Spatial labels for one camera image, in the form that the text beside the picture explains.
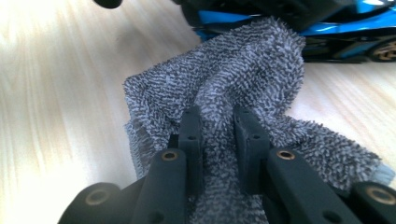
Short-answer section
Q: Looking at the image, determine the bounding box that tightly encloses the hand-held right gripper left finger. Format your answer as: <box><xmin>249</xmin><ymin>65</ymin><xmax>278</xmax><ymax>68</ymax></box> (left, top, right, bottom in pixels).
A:
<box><xmin>169</xmin><ymin>105</ymin><xmax>205</xmax><ymax>198</ymax></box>

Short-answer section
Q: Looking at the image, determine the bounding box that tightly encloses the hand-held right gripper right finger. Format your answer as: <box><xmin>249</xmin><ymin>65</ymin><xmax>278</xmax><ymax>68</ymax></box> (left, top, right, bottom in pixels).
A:
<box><xmin>233</xmin><ymin>104</ymin><xmax>273</xmax><ymax>196</ymax></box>

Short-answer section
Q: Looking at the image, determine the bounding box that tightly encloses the grey towel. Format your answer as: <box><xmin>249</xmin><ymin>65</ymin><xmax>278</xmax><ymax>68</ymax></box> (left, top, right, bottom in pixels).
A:
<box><xmin>122</xmin><ymin>15</ymin><xmax>396</xmax><ymax>224</ymax></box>

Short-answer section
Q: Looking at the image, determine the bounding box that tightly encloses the blue toy car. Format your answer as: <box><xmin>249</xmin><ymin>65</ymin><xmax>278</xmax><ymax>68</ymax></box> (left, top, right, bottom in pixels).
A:
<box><xmin>191</xmin><ymin>0</ymin><xmax>396</xmax><ymax>64</ymax></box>

